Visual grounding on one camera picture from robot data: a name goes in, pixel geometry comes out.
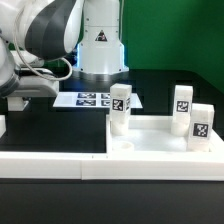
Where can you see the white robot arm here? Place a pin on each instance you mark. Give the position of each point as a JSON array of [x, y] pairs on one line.
[[35, 31]]

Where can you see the white square table top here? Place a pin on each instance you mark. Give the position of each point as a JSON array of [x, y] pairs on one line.
[[150, 135]]

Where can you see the white marker sheet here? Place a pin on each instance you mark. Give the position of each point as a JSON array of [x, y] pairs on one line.
[[89, 100]]

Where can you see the white U-shaped fence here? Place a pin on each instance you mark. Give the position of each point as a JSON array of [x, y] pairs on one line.
[[96, 166]]

